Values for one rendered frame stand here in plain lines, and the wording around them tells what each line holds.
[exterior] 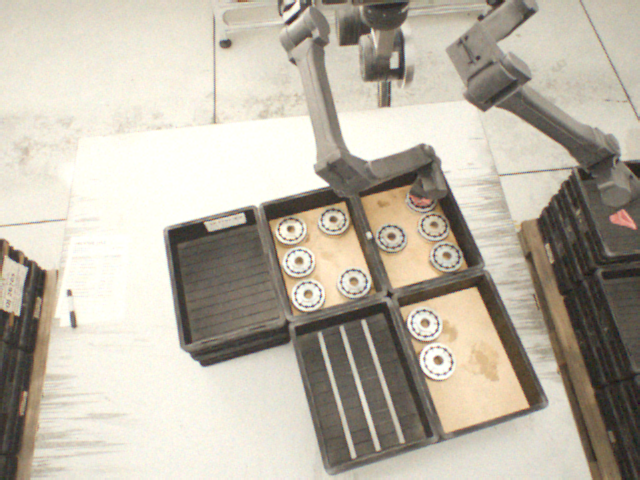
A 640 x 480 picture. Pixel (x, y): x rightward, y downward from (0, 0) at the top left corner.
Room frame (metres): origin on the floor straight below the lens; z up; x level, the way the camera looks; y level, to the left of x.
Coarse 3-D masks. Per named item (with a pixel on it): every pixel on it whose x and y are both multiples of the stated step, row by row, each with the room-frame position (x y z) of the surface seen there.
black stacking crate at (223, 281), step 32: (192, 224) 0.74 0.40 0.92; (256, 224) 0.78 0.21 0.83; (192, 256) 0.68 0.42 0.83; (224, 256) 0.67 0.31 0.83; (256, 256) 0.67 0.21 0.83; (192, 288) 0.57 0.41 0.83; (224, 288) 0.56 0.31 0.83; (256, 288) 0.56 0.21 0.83; (192, 320) 0.47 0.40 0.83; (224, 320) 0.46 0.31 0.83; (256, 320) 0.46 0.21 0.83; (192, 352) 0.36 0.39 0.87
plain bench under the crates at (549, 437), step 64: (192, 128) 1.30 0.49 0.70; (256, 128) 1.28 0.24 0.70; (384, 128) 1.25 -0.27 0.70; (448, 128) 1.23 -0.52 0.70; (128, 192) 1.01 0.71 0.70; (192, 192) 1.00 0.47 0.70; (256, 192) 0.98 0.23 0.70; (64, 256) 0.76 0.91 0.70; (128, 256) 0.75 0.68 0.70; (512, 256) 0.67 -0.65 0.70; (128, 320) 0.52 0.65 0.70; (512, 320) 0.45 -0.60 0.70; (64, 384) 0.32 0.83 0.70; (128, 384) 0.31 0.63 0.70; (192, 384) 0.30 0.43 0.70; (256, 384) 0.29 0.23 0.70; (64, 448) 0.14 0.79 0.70; (128, 448) 0.13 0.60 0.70; (192, 448) 0.12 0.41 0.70; (256, 448) 0.11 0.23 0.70; (448, 448) 0.08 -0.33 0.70; (512, 448) 0.07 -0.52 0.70; (576, 448) 0.06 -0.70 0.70
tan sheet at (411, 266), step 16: (384, 192) 0.88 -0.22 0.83; (400, 192) 0.87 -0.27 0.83; (368, 208) 0.82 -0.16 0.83; (384, 208) 0.81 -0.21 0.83; (400, 208) 0.81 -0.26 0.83; (400, 224) 0.75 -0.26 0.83; (416, 224) 0.75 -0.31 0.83; (416, 240) 0.69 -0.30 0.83; (448, 240) 0.68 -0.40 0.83; (384, 256) 0.64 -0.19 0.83; (400, 256) 0.64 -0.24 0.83; (416, 256) 0.63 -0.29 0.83; (400, 272) 0.58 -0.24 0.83; (416, 272) 0.58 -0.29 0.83; (432, 272) 0.58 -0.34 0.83
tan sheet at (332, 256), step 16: (320, 208) 0.83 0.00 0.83; (272, 224) 0.78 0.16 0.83; (352, 224) 0.76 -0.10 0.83; (320, 240) 0.71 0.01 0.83; (336, 240) 0.71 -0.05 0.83; (352, 240) 0.70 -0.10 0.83; (320, 256) 0.65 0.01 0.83; (336, 256) 0.65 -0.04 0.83; (352, 256) 0.65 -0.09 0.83; (320, 272) 0.60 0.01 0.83; (336, 272) 0.60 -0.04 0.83; (368, 272) 0.59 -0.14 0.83; (288, 288) 0.55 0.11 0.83
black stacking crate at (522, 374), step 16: (448, 288) 0.50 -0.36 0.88; (464, 288) 0.52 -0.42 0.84; (480, 288) 0.51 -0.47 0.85; (400, 304) 0.47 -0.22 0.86; (496, 304) 0.44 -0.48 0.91; (496, 320) 0.40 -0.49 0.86; (512, 336) 0.34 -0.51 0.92; (512, 352) 0.31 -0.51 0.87; (528, 384) 0.22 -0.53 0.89; (528, 400) 0.18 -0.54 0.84
